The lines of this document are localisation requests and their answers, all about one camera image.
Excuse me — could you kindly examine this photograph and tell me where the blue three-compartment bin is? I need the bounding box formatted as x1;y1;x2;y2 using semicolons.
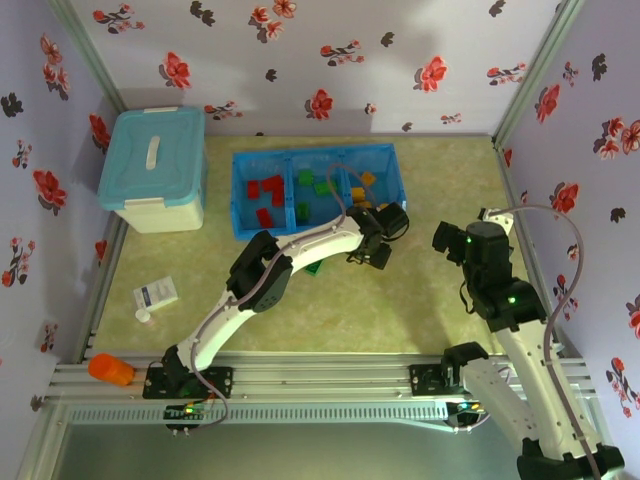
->
229;143;409;241

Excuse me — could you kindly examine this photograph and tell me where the green circuit board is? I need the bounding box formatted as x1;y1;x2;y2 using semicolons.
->
448;399;485;427
164;403;211;422

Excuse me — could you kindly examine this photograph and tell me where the white blue medicine box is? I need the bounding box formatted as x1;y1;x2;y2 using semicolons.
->
132;275;180;312

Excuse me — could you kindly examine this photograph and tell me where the light blue lidded storage box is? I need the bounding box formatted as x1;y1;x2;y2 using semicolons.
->
97;105;209;234

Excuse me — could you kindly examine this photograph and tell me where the grey right arm cable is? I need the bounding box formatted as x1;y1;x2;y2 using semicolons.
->
484;204;601;480

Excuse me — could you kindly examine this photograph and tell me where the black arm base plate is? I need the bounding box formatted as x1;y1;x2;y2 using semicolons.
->
409;363;469;399
143;366;235;400

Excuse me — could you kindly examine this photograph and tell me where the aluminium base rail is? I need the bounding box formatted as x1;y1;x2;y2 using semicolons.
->
49;349;599;407

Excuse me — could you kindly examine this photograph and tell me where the grey slotted cable duct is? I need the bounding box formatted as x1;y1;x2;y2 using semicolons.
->
67;403;449;426

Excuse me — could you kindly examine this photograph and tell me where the aluminium frame post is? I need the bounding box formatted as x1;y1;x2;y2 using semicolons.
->
47;0;129;114
491;0;587;151

